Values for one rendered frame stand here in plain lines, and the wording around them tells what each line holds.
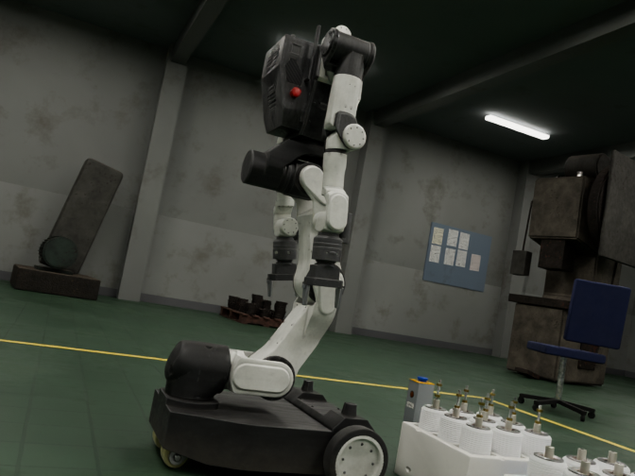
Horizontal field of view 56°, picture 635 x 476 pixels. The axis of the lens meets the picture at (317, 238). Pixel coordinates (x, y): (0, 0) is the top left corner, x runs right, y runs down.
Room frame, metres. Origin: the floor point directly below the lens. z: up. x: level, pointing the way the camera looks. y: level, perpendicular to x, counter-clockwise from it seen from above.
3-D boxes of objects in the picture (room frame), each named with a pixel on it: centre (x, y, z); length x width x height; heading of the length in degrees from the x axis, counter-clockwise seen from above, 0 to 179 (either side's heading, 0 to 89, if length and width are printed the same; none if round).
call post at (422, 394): (2.29, -0.49, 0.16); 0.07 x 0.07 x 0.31; 22
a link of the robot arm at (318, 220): (1.81, -0.04, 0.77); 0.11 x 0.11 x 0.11; 23
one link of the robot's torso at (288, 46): (1.98, 0.12, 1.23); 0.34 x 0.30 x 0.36; 23
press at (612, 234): (7.95, -3.39, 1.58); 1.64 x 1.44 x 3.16; 113
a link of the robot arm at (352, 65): (1.79, 0.01, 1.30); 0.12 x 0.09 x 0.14; 112
